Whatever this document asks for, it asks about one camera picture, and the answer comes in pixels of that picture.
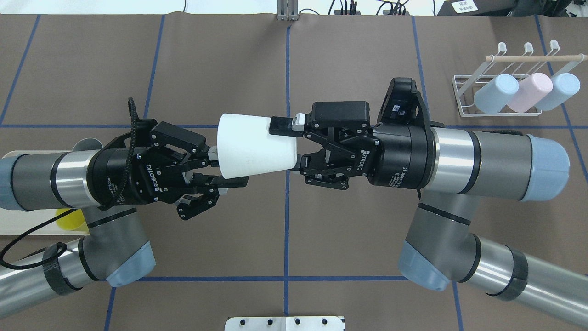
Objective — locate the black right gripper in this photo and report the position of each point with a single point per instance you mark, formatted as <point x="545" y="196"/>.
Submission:
<point x="398" y="156"/>

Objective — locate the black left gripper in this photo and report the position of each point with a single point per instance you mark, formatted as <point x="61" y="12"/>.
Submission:
<point x="120" y="177"/>

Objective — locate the pale green plastic cup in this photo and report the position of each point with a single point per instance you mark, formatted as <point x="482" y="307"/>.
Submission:
<point x="246" y="148"/>

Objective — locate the grey plastic cup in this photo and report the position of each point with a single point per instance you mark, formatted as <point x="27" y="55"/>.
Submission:
<point x="87" y="144"/>

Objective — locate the pale blue plastic cup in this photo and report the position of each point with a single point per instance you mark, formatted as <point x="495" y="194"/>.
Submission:
<point x="494" y="96"/>

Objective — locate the pink plastic cup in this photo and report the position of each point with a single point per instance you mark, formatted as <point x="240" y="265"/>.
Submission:
<point x="532" y="89"/>

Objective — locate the light blue plastic cup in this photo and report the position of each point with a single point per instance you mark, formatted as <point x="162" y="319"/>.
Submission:
<point x="565" y="86"/>

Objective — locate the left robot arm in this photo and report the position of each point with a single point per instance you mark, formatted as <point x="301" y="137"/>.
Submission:
<point x="116" y="249"/>

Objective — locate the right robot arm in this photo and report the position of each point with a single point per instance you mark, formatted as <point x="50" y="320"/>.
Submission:
<point x="451" y="169"/>

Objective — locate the yellow plastic cup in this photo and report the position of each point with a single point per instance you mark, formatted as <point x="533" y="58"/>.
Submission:
<point x="74" y="221"/>

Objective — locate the black box with label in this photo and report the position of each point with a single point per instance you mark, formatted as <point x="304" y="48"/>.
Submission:
<point x="476" y="7"/>

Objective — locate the white plastic tray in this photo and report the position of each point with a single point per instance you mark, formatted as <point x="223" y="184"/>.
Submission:
<point x="27" y="220"/>

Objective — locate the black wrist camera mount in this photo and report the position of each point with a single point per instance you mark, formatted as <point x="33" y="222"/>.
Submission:
<point x="404" y="105"/>

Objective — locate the aluminium frame post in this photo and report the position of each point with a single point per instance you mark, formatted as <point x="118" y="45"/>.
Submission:
<point x="287" y="10"/>

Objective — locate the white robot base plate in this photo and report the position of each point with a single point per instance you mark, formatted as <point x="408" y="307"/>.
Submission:
<point x="286" y="323"/>

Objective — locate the white wire cup rack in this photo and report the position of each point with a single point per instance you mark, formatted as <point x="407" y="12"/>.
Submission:
<point x="520" y="67"/>

